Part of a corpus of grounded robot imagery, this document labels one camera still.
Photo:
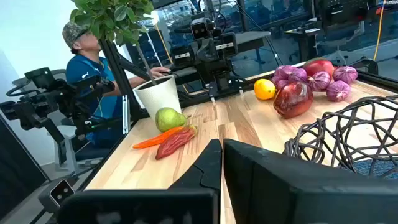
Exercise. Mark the black workstation desk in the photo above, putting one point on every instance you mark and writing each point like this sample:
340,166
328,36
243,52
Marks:
303,34

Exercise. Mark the white plant pot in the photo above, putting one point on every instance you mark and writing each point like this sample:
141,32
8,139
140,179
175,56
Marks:
158,96

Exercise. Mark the yellow orange lemon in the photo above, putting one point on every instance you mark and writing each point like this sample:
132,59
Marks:
264,89

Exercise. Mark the green pear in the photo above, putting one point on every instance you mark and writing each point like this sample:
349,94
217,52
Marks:
168,119

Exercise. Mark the black depth camera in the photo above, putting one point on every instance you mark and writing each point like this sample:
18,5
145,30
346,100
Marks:
60,192

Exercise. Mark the dark red onion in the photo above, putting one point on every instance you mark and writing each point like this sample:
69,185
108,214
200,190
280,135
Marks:
292,101

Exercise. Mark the person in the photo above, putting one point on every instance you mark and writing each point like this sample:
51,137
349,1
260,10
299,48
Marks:
90,71

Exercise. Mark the black idle robot arm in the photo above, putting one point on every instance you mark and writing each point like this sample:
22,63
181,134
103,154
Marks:
40,105

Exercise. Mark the purple grape bunch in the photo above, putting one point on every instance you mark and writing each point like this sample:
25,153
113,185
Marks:
345,74

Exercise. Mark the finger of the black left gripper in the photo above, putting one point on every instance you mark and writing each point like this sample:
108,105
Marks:
241,88
213,93

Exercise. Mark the green leafy plant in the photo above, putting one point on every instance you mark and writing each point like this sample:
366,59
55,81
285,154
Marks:
109,15

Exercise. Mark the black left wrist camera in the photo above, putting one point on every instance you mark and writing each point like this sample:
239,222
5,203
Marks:
200,28

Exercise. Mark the dark red chili pepper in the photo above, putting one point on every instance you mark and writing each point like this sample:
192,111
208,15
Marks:
174,143

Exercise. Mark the black flat panel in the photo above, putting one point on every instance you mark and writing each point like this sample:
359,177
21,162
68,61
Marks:
15,171

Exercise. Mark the grey office desk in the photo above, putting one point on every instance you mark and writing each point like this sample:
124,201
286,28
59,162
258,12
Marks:
252,36

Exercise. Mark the white pedestal stand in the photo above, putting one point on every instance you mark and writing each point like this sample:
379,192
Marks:
70,149

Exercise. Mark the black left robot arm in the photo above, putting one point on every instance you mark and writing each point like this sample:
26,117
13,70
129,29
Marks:
217,77

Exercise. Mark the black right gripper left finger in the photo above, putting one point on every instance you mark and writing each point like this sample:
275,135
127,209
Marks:
140,207

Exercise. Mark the red pomegranate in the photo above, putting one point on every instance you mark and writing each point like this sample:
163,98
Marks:
320,67

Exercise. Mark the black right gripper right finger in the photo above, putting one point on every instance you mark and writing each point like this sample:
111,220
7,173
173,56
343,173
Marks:
295,193

